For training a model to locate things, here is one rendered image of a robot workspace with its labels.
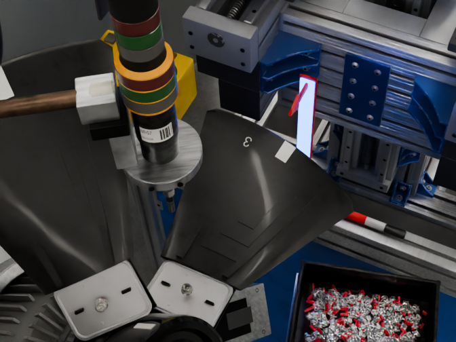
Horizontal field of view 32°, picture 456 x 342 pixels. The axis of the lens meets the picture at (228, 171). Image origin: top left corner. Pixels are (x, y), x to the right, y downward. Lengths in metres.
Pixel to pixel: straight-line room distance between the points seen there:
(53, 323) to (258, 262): 0.24
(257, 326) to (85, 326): 0.32
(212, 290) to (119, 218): 0.16
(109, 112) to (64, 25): 1.27
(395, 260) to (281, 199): 0.41
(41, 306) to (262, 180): 0.31
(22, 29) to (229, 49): 0.50
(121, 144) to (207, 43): 0.84
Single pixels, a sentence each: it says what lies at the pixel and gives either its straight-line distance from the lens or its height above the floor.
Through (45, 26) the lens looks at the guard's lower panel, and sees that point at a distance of 1.81.
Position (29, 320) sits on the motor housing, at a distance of 0.94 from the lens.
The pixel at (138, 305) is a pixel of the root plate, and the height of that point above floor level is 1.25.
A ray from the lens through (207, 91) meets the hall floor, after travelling 2.63.
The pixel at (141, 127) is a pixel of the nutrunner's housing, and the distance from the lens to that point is 0.63.
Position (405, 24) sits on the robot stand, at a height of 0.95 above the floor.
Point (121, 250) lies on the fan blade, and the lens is 0.82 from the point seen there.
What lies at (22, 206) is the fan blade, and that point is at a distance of 0.83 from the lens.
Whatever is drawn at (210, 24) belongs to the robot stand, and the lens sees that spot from 1.43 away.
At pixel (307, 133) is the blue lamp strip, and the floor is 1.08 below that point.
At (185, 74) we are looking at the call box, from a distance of 1.26.
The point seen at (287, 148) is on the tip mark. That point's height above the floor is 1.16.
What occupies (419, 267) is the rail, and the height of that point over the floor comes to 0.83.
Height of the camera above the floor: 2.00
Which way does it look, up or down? 55 degrees down
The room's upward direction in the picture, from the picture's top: 4 degrees counter-clockwise
